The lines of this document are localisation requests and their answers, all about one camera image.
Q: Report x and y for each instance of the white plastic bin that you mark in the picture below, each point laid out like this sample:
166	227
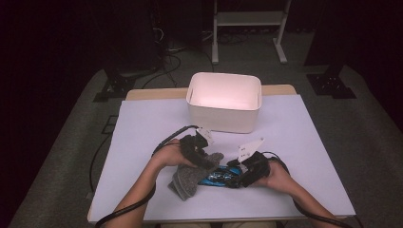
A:
223	114

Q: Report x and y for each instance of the grey cloth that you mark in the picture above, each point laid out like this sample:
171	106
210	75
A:
190	180

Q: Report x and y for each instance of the white table cover sheet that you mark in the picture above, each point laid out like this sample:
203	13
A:
221	202

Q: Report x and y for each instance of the white metal stand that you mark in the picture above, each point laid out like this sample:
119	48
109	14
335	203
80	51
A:
250	18

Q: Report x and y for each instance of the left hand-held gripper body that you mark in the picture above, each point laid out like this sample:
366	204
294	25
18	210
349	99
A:
191	147

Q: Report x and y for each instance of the person's left hand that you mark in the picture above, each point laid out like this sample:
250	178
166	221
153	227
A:
169	156

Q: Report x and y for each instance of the black stand base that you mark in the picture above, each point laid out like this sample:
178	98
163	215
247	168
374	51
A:
115	87
331	85

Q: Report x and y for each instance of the person's right hand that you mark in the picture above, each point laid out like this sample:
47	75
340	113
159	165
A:
280	179

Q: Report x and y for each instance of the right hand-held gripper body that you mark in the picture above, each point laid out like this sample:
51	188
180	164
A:
258	169

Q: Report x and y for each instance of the blue toy car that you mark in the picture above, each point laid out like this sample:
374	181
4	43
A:
217	180

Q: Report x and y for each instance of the wooden table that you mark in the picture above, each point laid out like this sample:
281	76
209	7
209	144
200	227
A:
152	94

